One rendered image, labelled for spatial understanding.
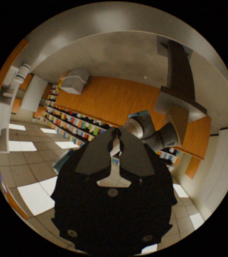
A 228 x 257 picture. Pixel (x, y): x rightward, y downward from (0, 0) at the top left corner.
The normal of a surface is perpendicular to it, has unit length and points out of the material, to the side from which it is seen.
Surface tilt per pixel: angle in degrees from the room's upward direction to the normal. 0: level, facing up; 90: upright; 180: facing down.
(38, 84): 90
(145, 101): 90
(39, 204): 180
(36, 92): 90
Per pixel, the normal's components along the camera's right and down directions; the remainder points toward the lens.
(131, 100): -0.27, -0.08
